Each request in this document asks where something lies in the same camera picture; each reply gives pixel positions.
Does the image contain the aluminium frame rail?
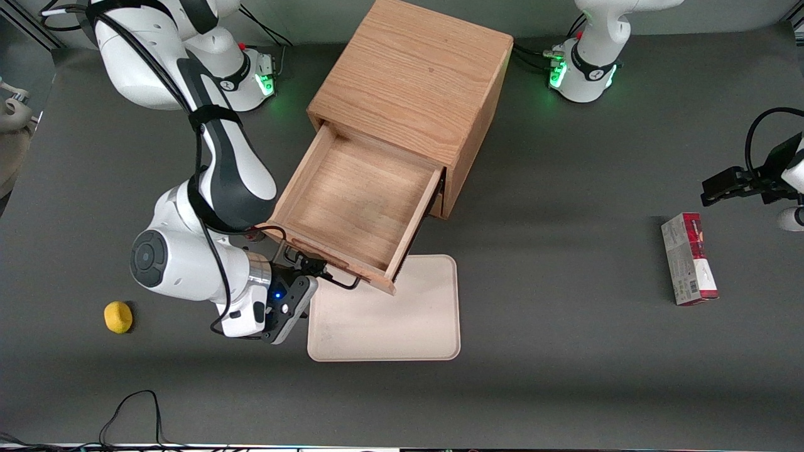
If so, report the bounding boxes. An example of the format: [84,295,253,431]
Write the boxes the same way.
[0,5,63,51]

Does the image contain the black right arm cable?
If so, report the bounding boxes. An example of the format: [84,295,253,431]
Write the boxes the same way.
[39,0,252,340]

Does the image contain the red plaid cardboard box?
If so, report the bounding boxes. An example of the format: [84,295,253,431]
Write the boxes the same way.
[661,212,720,306]

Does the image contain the wooden drawer cabinet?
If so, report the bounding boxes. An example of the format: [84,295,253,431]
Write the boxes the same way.
[307,0,514,219]

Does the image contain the black arm base cables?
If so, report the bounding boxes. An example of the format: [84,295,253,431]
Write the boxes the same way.
[512,43,566,73]

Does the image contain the beige round object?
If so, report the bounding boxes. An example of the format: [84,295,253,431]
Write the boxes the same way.
[0,129,33,198]

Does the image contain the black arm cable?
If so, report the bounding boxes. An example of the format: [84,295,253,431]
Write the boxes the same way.
[39,0,252,340]
[745,108,804,183]

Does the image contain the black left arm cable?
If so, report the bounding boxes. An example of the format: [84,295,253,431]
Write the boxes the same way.
[745,108,804,183]

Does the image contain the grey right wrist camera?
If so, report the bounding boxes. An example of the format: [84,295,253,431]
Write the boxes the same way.
[263,275,318,345]

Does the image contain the black looped table cable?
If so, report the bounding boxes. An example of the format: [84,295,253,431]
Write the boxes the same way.
[0,390,189,452]

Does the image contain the cream plastic tray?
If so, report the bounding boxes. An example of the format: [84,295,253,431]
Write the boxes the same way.
[307,254,461,362]

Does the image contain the yellow lemon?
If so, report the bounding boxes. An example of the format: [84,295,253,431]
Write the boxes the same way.
[104,301,134,334]

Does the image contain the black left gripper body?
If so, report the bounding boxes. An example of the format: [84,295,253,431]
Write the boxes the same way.
[747,133,804,205]

